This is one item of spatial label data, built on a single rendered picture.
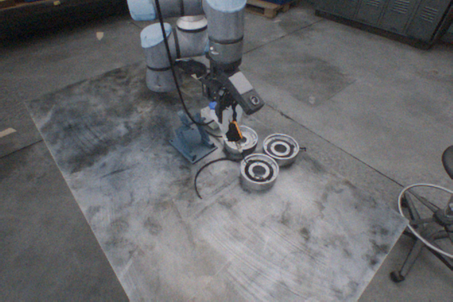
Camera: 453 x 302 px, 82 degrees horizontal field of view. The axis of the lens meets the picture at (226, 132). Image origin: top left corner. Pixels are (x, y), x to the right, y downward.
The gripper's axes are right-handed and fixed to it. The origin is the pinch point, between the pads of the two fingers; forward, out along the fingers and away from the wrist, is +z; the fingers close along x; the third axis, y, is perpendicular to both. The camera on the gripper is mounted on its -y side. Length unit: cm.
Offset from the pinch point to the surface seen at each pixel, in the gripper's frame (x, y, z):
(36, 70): 16, 278, 94
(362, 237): -6.2, -38.6, 13.1
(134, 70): -5, 68, 13
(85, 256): 52, 53, 93
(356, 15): -332, 108, 76
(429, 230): -78, -61, 76
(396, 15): -331, 62, 64
